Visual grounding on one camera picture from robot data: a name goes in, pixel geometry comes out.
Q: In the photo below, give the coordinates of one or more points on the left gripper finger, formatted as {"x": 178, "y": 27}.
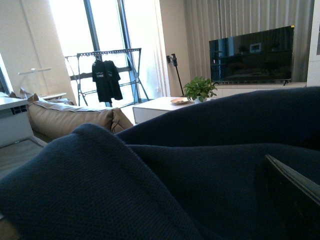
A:
{"x": 288, "y": 203}

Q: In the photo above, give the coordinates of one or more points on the dark blue knit garment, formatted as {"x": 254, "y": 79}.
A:
{"x": 188, "y": 174}

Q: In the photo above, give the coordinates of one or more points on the metal clothes drying rack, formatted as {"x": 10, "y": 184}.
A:
{"x": 127, "y": 62}

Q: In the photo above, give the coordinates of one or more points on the white tv console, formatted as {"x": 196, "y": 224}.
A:
{"x": 226, "y": 90}

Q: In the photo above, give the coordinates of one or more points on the black flat screen television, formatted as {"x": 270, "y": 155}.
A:
{"x": 263, "y": 57}

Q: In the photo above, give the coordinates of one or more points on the green potted plant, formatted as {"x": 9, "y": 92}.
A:
{"x": 199, "y": 89}

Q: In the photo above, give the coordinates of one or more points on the beige shallow dish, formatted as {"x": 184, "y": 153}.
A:
{"x": 180, "y": 101}

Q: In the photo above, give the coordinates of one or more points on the white coffee table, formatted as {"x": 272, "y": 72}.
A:
{"x": 153, "y": 108}

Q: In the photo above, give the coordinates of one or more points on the stick vacuum cleaner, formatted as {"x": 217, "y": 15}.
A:
{"x": 172, "y": 59}

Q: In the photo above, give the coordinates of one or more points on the beige pleated curtain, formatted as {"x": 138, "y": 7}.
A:
{"x": 208, "y": 20}

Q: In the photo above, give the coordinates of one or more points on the black hanging shirt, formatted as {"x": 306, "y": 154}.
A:
{"x": 106, "y": 77}

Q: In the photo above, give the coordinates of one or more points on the tan leather sofa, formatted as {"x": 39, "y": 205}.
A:
{"x": 50, "y": 120}

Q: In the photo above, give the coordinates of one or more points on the white desk lamp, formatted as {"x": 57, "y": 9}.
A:
{"x": 34, "y": 80}

